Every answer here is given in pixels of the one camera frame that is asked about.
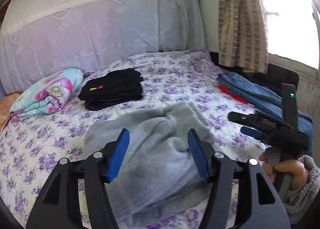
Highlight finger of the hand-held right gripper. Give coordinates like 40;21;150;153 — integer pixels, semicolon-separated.
228;111;258;123
240;126;263;140

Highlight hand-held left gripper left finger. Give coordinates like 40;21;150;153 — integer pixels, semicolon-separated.
25;128;130;229

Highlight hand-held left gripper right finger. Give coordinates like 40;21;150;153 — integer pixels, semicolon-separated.
187;129;292;229

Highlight grey sweater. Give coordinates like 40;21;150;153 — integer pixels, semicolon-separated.
84;101;239;223

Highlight person's right forearm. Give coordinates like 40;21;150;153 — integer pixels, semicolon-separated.
282;155;320;224

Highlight person's right hand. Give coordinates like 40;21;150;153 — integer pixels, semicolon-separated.
259;153;308;191

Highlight red garment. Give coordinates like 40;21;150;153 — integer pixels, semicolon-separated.
218;84;248;105

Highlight blue jeans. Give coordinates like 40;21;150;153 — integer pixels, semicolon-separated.
217;72;314;155

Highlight black folded clothes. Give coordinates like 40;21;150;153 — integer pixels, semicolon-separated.
78;68;144;111

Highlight purple floral bedsheet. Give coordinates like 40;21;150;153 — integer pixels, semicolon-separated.
0;49;275;229

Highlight floral folded blanket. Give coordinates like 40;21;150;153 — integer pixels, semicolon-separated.
9;68;84;122

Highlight checkered curtain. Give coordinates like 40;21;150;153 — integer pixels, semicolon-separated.
217;0;269;73

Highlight window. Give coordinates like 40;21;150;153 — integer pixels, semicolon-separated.
251;0;320;70

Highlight white lace cloth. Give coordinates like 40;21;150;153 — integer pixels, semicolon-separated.
0;0;207;95

